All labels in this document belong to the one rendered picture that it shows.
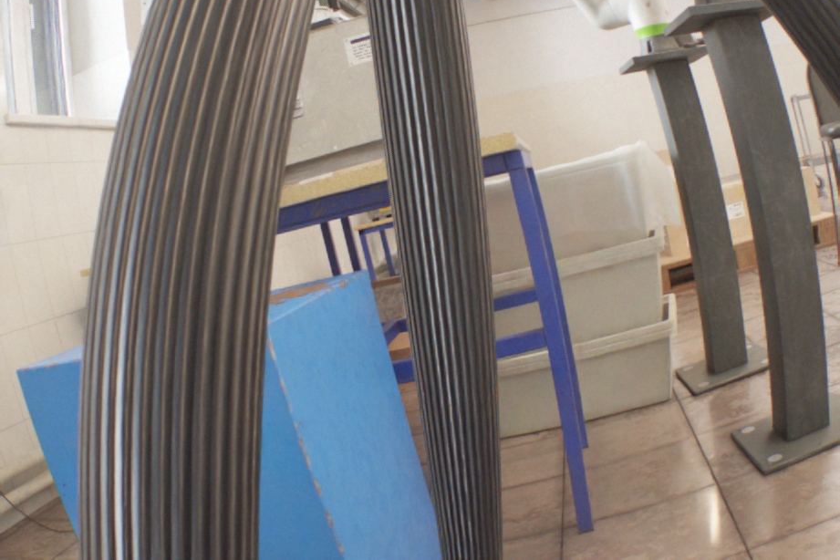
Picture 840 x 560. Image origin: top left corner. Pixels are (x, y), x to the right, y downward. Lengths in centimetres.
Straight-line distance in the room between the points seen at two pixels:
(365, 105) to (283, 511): 77
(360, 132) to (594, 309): 95
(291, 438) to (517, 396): 142
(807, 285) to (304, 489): 107
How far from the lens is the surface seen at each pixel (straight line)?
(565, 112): 1182
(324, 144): 147
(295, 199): 136
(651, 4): 226
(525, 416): 229
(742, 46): 157
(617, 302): 218
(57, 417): 107
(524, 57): 1191
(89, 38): 432
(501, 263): 221
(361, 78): 146
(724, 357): 232
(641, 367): 221
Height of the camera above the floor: 68
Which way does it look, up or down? 2 degrees down
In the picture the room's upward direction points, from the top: 14 degrees counter-clockwise
